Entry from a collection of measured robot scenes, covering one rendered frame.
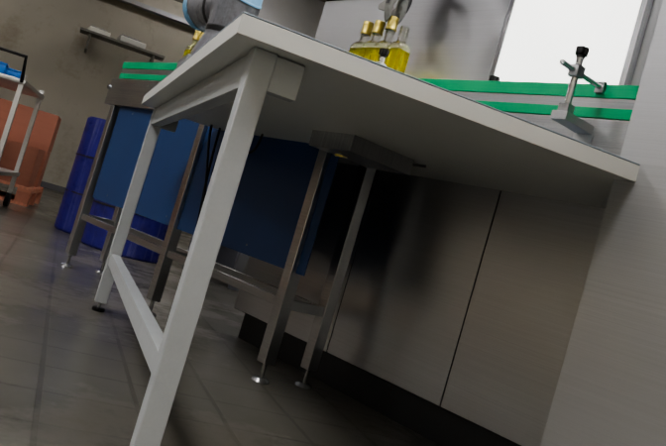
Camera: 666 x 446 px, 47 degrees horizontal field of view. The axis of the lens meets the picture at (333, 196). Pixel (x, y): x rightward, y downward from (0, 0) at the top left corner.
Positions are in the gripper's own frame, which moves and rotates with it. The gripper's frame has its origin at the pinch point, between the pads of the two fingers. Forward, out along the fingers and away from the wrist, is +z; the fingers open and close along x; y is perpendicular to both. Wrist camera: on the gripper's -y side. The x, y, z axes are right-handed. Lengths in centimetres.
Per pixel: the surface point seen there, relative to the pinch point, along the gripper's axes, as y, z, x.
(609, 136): -88, 33, 5
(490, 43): -30.4, 3.3, -12.6
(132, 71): 148, 24, 15
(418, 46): -1.3, 3.9, -12.2
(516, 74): -43.0, 12.7, -13.1
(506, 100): -56, 25, 3
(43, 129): 499, 50, -66
